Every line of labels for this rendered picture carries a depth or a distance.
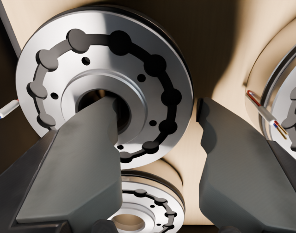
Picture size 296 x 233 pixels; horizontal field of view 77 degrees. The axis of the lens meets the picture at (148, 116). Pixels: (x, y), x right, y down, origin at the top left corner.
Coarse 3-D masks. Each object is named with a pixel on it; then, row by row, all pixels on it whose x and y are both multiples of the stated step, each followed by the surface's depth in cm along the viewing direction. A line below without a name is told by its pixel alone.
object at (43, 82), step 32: (64, 32) 9; (96, 32) 9; (128, 32) 9; (32, 64) 10; (64, 64) 9; (96, 64) 9; (128, 64) 9; (160, 64) 10; (32, 96) 11; (160, 96) 10; (192, 96) 10; (160, 128) 12; (128, 160) 13
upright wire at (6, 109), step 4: (12, 100) 11; (16, 100) 11; (8, 104) 11; (12, 104) 11; (16, 104) 11; (4, 108) 10; (8, 108) 10; (12, 108) 11; (0, 112) 10; (4, 112) 10; (8, 112) 10; (0, 116) 10; (4, 116) 10
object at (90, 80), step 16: (80, 80) 9; (96, 80) 9; (112, 80) 9; (128, 80) 10; (64, 96) 10; (80, 96) 10; (128, 96) 10; (144, 96) 10; (64, 112) 10; (144, 112) 10; (128, 128) 11
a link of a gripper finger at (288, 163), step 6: (270, 144) 8; (276, 144) 8; (276, 150) 7; (282, 150) 7; (276, 156) 7; (282, 156) 7; (288, 156) 7; (282, 162) 7; (288, 162) 7; (294, 162) 7; (282, 168) 6; (288, 168) 6; (294, 168) 6; (288, 174) 6; (294, 174) 6; (294, 180) 6; (294, 186) 6
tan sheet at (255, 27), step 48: (48, 0) 11; (96, 0) 11; (144, 0) 11; (192, 0) 11; (240, 0) 10; (288, 0) 10; (192, 48) 12; (240, 48) 12; (240, 96) 14; (192, 144) 16; (192, 192) 20
